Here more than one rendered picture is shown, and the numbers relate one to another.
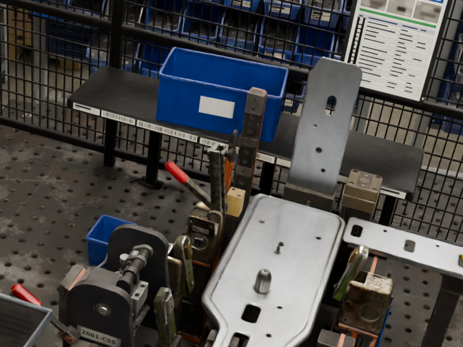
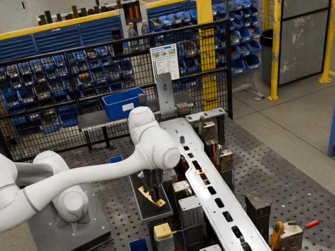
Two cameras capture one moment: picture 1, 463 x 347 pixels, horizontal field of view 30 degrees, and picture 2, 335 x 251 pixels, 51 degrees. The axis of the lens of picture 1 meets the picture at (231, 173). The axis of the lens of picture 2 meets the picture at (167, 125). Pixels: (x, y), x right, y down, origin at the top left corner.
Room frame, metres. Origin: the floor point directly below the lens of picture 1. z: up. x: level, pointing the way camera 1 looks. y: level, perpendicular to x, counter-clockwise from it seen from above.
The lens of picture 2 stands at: (-0.39, 0.75, 2.24)
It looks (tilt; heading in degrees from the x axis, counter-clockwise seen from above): 30 degrees down; 336
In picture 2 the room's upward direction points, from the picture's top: 8 degrees counter-clockwise
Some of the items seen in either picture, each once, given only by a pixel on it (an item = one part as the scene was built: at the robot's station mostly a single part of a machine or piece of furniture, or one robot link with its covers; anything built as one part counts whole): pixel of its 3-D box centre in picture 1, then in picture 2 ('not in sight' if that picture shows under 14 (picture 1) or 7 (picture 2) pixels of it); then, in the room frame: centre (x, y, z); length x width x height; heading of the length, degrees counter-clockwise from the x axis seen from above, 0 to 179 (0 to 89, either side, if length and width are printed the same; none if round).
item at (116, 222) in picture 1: (111, 244); (117, 165); (1.70, 0.27, 0.74); 0.11 x 0.10 x 0.09; 168
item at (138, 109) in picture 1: (245, 128); (136, 110); (1.91, -0.02, 1.02); 0.90 x 0.22 x 0.03; 78
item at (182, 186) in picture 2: not in sight; (185, 212); (0.87, 0.16, 0.89); 0.13 x 0.11 x 0.38; 78
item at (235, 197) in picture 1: (225, 257); not in sight; (1.55, -0.02, 0.88); 0.04 x 0.04 x 0.36; 78
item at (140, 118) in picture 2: not in sight; (144, 127); (0.70, 0.37, 1.58); 0.13 x 0.11 x 0.16; 0
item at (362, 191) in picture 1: (348, 240); (184, 125); (1.68, -0.31, 0.88); 0.08 x 0.08 x 0.36; 78
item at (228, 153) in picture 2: not in sight; (225, 175); (1.01, -0.21, 0.87); 0.12 x 0.09 x 0.35; 78
